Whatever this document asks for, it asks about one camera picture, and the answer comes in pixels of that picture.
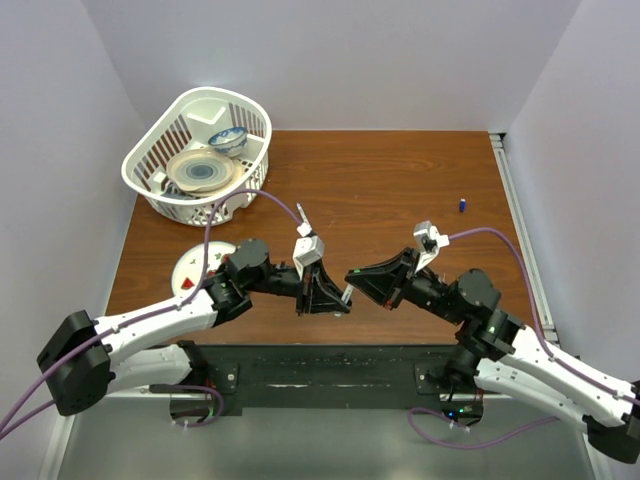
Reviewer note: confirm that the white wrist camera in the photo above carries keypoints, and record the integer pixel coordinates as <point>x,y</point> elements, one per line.
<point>307,251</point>
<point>430,241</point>

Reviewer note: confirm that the strawberry pattern plate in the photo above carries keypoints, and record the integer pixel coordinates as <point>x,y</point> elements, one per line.
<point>188,270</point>

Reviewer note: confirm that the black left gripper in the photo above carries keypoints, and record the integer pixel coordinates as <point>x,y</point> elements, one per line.
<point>318,288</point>

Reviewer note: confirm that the white green pen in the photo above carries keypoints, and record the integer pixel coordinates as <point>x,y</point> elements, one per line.
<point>347,294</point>

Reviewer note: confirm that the beige blue ceramic plate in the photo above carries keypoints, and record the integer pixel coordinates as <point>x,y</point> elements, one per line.
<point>201,172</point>

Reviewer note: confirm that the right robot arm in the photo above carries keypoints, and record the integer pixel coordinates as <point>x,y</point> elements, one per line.
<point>497,352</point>

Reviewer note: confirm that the white purple pen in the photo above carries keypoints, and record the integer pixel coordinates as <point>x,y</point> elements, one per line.
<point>305,228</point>

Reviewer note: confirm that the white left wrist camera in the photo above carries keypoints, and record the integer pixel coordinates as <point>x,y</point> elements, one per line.
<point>307,251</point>

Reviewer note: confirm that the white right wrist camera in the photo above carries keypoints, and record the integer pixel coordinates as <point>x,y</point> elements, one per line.
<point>430,241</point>

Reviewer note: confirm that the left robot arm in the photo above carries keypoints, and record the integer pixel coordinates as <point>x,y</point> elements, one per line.
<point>87,358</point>

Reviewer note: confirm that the blue white ceramic bowl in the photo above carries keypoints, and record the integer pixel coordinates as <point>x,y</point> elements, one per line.
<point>229,142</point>

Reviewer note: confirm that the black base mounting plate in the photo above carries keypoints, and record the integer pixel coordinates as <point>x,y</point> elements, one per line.
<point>323,377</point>

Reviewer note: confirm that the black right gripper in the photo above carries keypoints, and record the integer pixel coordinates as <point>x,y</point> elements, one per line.
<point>386,283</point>

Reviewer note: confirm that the white plastic dish basket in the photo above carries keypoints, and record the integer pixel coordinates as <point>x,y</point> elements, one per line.
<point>190,121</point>

